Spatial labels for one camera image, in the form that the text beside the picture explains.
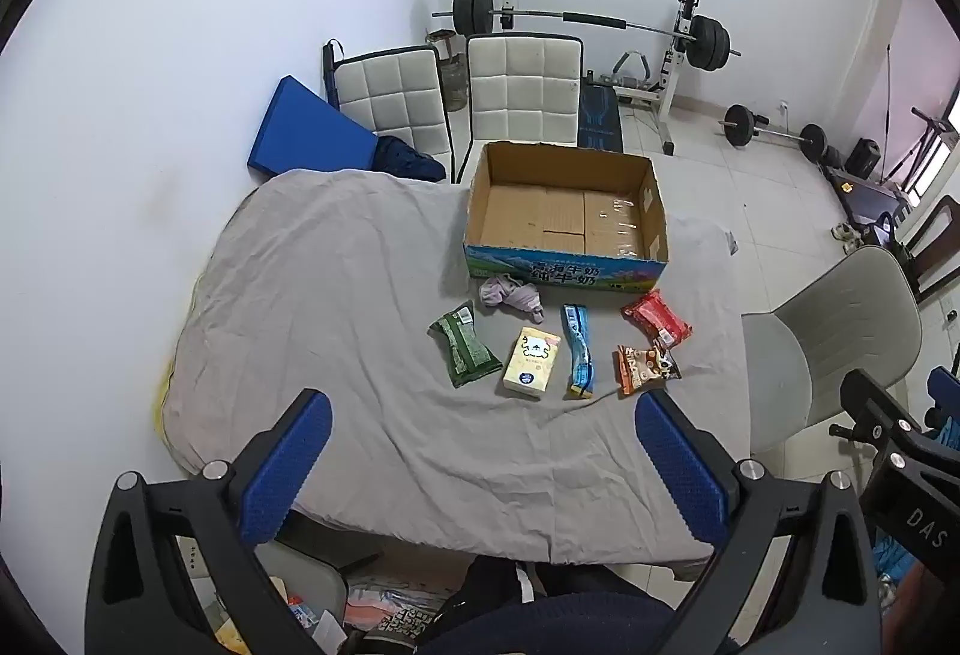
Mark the green snack bag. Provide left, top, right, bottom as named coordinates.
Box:
left=428, top=301, right=503, bottom=388

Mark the black speaker box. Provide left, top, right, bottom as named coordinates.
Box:
left=844, top=138, right=882, bottom=180

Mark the red snack bag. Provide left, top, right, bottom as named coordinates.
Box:
left=622, top=289, right=693, bottom=349

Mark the grey plastic chair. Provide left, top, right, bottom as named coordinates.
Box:
left=742, top=245, right=923, bottom=455

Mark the yellow tissue pack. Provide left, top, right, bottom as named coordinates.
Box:
left=501, top=327, right=562, bottom=400

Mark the blue snack packet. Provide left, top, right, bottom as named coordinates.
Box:
left=563, top=304, right=596, bottom=400

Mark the open cardboard box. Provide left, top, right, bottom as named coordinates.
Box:
left=464, top=141, right=669, bottom=294

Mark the orange cat snack bag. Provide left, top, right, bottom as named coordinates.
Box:
left=613, top=345, right=682, bottom=396

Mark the barbell on rack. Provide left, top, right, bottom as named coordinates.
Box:
left=433, top=0, right=740, bottom=71

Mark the floor barbell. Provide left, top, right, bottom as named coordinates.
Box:
left=719, top=104, right=828, bottom=164

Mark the blue foam mat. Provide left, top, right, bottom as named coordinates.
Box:
left=247, top=76, right=377, bottom=177

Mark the dark wooden chair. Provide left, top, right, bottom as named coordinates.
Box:
left=900, top=195, right=960, bottom=306

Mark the dark blue garment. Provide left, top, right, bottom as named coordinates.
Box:
left=371, top=134, right=446, bottom=184

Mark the right white padded chair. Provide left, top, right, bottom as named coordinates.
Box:
left=455, top=32, right=584, bottom=182

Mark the white padded chair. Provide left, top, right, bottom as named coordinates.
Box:
left=322, top=40, right=455, bottom=182
left=455, top=32, right=584, bottom=182

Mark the left white padded chair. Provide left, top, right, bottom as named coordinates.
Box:
left=322, top=40, right=455, bottom=182

